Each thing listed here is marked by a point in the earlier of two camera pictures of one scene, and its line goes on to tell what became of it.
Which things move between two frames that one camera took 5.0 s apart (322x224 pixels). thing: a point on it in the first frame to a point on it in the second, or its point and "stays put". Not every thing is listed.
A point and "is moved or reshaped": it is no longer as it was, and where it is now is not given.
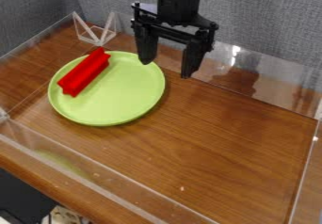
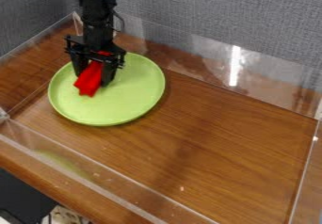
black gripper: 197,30 to 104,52
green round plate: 120,95 stays put
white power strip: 60,216 stays put
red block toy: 81,75 is moved or reshaped
